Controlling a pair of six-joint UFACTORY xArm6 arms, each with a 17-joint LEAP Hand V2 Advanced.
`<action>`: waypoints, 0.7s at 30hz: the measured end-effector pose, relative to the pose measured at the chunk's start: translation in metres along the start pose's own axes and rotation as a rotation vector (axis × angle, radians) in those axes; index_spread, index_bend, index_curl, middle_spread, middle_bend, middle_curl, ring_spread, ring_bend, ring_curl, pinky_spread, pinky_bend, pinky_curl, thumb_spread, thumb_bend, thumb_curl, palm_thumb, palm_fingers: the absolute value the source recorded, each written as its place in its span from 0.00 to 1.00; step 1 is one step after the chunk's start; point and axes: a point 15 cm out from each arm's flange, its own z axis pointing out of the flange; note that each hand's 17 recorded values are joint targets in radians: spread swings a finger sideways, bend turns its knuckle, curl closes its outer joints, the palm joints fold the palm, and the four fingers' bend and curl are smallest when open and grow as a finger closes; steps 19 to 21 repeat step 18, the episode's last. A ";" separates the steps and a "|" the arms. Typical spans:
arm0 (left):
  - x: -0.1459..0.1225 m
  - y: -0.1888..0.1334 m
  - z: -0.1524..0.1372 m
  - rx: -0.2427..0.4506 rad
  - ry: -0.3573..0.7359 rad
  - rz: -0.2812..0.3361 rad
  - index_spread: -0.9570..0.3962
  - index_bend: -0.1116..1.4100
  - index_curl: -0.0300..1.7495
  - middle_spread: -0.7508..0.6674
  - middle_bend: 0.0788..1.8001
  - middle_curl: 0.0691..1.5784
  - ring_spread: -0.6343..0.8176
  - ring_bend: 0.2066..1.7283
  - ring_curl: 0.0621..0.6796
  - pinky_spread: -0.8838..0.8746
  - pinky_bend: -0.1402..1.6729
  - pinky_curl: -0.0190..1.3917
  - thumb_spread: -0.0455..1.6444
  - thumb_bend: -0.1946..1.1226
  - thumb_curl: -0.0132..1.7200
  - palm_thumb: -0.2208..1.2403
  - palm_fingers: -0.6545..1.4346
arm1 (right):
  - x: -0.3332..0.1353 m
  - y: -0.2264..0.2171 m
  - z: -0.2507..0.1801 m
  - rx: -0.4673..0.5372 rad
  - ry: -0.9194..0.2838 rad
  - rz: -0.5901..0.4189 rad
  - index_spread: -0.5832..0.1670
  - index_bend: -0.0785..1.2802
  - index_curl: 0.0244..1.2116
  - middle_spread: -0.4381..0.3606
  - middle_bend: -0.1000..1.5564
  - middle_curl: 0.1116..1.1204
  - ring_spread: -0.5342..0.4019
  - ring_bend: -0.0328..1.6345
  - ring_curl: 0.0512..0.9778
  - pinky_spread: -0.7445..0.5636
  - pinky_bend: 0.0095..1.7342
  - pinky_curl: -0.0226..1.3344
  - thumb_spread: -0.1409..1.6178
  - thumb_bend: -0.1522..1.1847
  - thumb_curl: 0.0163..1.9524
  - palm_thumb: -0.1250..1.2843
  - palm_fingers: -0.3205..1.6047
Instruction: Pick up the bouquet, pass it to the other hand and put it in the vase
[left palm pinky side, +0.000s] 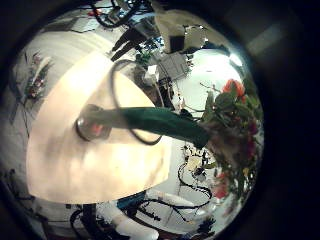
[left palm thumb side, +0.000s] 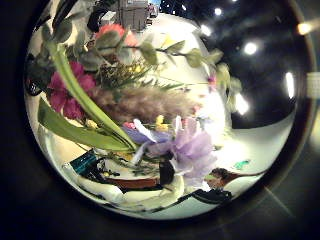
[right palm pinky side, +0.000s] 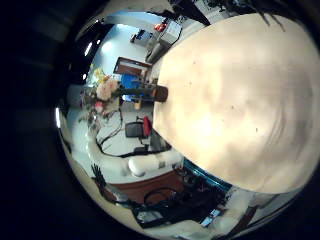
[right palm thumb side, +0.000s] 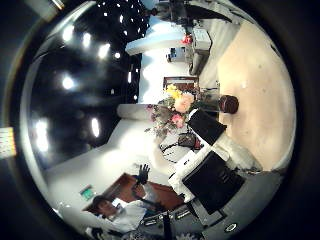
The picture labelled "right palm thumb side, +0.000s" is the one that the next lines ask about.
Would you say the flower bouquet with green stem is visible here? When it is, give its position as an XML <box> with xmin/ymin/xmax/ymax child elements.
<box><xmin>144</xmin><ymin>83</ymin><xmax>202</xmax><ymax>142</ymax></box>

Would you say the dark brown round vase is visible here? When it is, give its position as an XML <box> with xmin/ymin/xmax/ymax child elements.
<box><xmin>218</xmin><ymin>94</ymin><xmax>240</xmax><ymax>115</ymax></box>

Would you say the large red-brown door panel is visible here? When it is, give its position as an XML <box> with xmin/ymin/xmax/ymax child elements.
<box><xmin>82</xmin><ymin>172</ymin><xmax>186</xmax><ymax>214</ymax></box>

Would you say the black operator glove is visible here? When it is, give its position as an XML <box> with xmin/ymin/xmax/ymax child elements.
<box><xmin>134</xmin><ymin>163</ymin><xmax>152</xmax><ymax>186</ymax></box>

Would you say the operator in white shirt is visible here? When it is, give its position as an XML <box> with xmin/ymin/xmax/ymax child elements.
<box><xmin>84</xmin><ymin>179</ymin><xmax>168</xmax><ymax>235</ymax></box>

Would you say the green exit sign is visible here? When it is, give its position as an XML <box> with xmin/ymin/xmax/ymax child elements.
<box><xmin>79</xmin><ymin>185</ymin><xmax>96</xmax><ymax>202</ymax></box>

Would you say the white cabinet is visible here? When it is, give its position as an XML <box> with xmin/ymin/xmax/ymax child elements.
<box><xmin>193</xmin><ymin>28</ymin><xmax>213</xmax><ymax>52</ymax></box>

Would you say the orange-red object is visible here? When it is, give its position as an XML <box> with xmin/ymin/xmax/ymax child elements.
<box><xmin>181</xmin><ymin>34</ymin><xmax>194</xmax><ymax>46</ymax></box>

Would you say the pale yellow label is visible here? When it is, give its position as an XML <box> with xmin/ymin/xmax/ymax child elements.
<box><xmin>0</xmin><ymin>127</ymin><xmax>18</xmax><ymax>160</ymax></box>

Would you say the thin black looped cable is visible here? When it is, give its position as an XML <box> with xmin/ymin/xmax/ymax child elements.
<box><xmin>158</xmin><ymin>141</ymin><xmax>188</xmax><ymax>165</ymax></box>

